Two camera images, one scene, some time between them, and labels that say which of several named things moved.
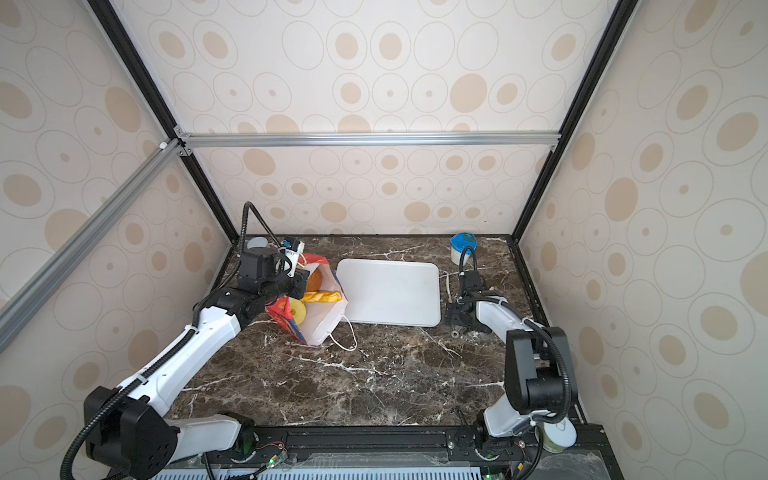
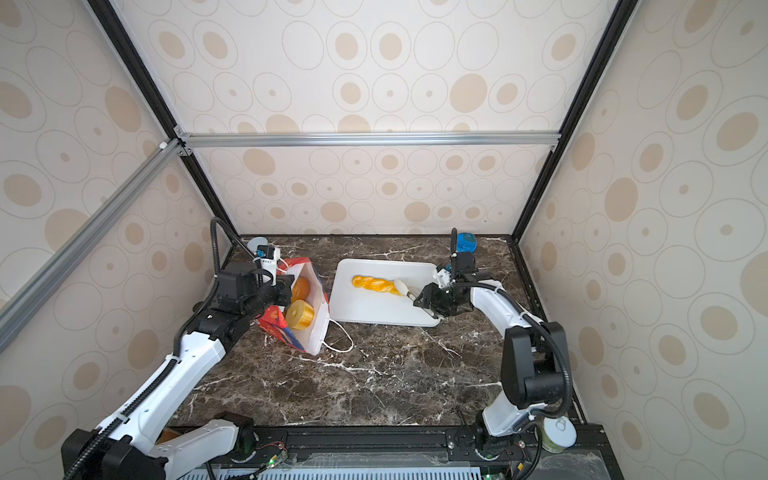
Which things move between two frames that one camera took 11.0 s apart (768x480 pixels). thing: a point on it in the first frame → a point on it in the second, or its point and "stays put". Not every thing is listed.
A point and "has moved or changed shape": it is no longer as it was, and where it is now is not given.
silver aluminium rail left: (16, 304) stays put
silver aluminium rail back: (188, 143) stays put
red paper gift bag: (322, 278) has moved or changed shape
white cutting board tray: (394, 292) stays put
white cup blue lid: (459, 242) stays put
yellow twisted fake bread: (322, 297) → (376, 283)
